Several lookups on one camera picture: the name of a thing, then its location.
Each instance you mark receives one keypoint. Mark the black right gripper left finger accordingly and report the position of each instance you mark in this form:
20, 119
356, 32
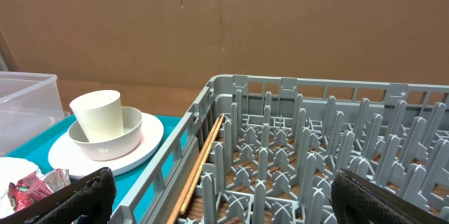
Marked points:
88, 200

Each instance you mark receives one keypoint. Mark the red snack wrapper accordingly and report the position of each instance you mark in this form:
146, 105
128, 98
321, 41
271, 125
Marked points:
36, 186

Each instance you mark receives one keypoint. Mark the clear plastic bin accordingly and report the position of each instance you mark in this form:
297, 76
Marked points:
30, 104

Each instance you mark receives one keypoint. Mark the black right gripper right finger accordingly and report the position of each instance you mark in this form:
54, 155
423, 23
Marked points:
356, 200

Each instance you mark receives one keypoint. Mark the wooden chopstick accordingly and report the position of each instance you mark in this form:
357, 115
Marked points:
176, 208
205, 161

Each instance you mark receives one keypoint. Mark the large white plate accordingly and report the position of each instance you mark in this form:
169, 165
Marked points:
64, 154

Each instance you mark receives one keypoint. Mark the white napkin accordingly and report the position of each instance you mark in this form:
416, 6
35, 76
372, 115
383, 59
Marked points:
12, 170

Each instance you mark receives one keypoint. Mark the cream paper cup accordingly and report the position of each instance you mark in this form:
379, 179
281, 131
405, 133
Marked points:
99, 114

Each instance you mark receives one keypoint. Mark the grey dishwasher rack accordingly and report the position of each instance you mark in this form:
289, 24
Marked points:
282, 140

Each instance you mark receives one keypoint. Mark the white bowl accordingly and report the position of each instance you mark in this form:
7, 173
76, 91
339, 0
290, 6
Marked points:
114, 147

